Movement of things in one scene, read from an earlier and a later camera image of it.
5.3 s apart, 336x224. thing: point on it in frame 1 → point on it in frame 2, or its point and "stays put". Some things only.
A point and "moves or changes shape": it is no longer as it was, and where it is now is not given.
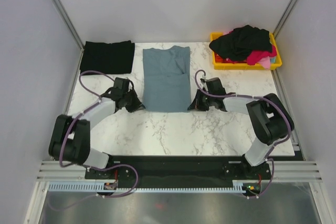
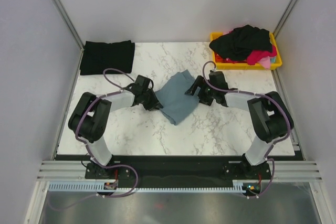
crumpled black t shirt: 237,45 stays put
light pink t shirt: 265,62 stays put
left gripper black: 137,105 → 155,104
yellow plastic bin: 218,65 stays put
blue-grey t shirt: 167,86 moves or changes shape
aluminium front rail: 283,171 stays put
